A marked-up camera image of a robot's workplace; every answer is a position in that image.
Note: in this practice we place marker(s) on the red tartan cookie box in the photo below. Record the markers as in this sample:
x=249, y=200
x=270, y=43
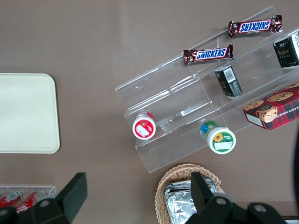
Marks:
x=275, y=109

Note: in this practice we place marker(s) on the small black carton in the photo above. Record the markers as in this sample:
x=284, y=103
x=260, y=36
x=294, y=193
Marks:
x=229, y=81
x=287, y=51

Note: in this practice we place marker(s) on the red cola bottle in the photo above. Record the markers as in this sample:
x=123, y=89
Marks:
x=28, y=203
x=8, y=199

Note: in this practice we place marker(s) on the oval light wicker basket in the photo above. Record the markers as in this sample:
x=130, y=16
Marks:
x=161, y=186

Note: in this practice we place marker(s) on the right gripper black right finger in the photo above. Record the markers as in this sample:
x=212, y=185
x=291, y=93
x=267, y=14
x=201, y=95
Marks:
x=201, y=193

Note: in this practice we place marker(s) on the cream rectangular tray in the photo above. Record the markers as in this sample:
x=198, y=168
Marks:
x=25, y=114

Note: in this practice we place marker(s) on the Snickers chocolate bar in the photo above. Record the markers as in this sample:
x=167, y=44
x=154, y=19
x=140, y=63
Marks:
x=254, y=26
x=208, y=54

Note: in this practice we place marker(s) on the clear acrylic stepped stand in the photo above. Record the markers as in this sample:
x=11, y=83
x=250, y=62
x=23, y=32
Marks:
x=177, y=98

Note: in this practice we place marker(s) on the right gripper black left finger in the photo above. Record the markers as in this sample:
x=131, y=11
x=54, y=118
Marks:
x=72, y=193

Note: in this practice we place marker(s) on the red lidded cup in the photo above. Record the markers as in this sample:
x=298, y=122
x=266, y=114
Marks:
x=144, y=127

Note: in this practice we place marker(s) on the clear acrylic bottle rack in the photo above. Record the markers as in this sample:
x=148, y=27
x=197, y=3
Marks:
x=50, y=190

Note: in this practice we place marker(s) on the green lidded cup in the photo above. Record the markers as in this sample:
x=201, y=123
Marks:
x=220, y=140

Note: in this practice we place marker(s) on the silver foil packet stack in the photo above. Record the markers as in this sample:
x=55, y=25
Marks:
x=180, y=205

